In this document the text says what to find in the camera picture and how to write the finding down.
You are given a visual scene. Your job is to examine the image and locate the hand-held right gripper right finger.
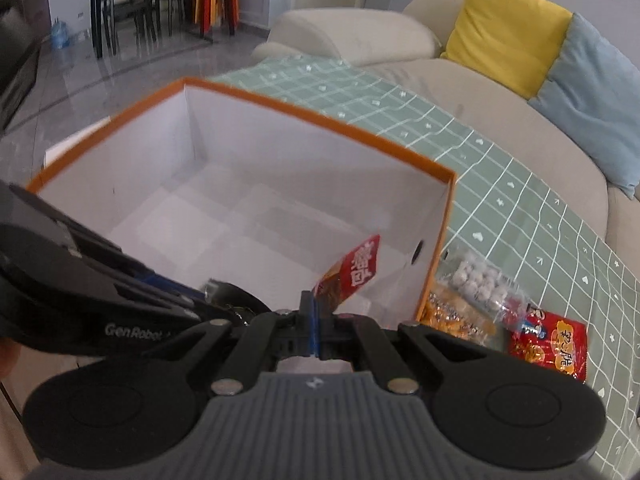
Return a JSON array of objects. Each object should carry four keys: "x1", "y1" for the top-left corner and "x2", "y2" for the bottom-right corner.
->
[{"x1": 320, "y1": 310, "x2": 493, "y2": 393}]

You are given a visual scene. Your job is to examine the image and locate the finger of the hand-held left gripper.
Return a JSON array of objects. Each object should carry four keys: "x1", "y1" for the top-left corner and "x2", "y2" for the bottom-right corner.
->
[
  {"x1": 115, "y1": 255, "x2": 207, "y2": 307},
  {"x1": 190, "y1": 287, "x2": 273, "y2": 328}
]

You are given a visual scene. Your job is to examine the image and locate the blue water bottle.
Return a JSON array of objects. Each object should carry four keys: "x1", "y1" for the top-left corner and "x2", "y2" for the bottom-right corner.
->
[{"x1": 50, "y1": 19, "x2": 71, "y2": 51}]

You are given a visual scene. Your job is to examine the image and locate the white paper sheet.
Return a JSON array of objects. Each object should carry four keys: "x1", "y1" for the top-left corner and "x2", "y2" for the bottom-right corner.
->
[{"x1": 44, "y1": 119, "x2": 111, "y2": 167}]

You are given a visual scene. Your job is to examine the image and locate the light blue cushion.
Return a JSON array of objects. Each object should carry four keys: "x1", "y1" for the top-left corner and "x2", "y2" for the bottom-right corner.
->
[{"x1": 527, "y1": 12, "x2": 640, "y2": 201}]

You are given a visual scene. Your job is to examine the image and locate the golden candy packet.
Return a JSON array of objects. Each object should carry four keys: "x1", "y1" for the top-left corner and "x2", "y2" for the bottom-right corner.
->
[{"x1": 417, "y1": 282, "x2": 501, "y2": 348}]

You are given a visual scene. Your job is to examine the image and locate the orange cardboard box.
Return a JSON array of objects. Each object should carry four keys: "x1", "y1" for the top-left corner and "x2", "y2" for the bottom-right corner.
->
[{"x1": 26, "y1": 77, "x2": 458, "y2": 331}]

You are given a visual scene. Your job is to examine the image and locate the red cartoon snack packet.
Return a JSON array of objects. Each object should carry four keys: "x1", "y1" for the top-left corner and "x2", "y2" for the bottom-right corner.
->
[{"x1": 507, "y1": 305, "x2": 588, "y2": 383}]

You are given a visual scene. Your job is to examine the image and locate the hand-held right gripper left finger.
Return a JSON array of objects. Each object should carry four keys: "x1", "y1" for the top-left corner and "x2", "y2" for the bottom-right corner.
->
[{"x1": 145, "y1": 291, "x2": 321, "y2": 393}]

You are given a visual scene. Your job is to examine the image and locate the red white-label snack packet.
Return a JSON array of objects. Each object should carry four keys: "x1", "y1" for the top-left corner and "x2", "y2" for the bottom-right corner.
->
[{"x1": 312, "y1": 234, "x2": 382, "y2": 311}]

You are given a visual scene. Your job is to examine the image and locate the yellow cushion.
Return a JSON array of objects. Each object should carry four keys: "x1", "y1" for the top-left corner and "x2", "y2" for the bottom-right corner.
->
[{"x1": 440, "y1": 0, "x2": 573, "y2": 101}]

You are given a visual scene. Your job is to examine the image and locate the stacked orange red stools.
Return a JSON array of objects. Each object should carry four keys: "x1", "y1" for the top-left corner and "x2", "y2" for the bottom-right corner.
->
[{"x1": 192, "y1": 0, "x2": 241, "y2": 38}]

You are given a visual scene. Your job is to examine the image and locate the green checked tablecloth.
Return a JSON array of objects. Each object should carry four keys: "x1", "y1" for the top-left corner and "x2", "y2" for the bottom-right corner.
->
[{"x1": 207, "y1": 55, "x2": 640, "y2": 480}]

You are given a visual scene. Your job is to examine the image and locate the dark low media cabinet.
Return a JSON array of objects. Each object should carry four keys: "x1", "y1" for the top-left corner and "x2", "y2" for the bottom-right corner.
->
[{"x1": 0, "y1": 10, "x2": 43, "y2": 131}]

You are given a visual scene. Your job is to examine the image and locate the clear packet of white balls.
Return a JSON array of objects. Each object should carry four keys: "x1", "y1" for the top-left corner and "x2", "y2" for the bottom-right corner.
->
[{"x1": 440, "y1": 247, "x2": 531, "y2": 326}]

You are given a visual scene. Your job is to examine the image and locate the beige sofa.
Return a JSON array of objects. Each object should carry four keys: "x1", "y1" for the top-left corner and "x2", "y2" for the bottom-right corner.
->
[{"x1": 250, "y1": 0, "x2": 640, "y2": 281}]

